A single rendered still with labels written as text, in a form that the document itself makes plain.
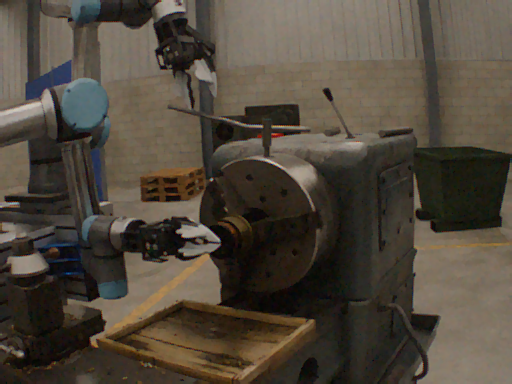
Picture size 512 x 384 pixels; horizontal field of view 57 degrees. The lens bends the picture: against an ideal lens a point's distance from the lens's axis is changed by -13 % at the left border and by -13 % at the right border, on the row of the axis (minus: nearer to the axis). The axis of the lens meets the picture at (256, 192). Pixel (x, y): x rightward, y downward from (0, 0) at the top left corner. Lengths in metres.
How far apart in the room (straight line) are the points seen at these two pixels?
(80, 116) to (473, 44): 10.66
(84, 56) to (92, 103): 0.50
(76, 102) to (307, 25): 10.38
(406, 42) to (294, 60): 2.47
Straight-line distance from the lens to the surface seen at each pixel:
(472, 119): 11.26
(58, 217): 1.51
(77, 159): 1.28
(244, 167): 1.21
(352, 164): 1.26
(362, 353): 1.41
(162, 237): 1.04
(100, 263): 1.21
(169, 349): 1.08
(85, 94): 1.12
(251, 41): 11.56
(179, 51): 1.13
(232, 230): 1.09
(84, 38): 1.62
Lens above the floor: 1.33
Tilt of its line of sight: 8 degrees down
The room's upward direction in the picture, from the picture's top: 3 degrees counter-clockwise
